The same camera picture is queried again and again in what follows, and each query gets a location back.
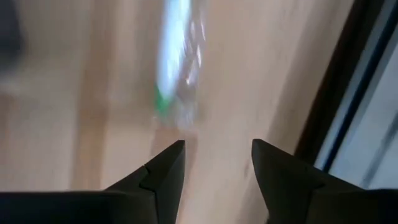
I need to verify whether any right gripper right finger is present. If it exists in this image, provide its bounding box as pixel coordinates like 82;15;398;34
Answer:
251;138;362;224

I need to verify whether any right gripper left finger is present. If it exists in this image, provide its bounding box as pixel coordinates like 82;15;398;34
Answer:
104;139;187;224

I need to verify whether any green toothbrush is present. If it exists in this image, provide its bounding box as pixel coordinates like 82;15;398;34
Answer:
154;0;208;128

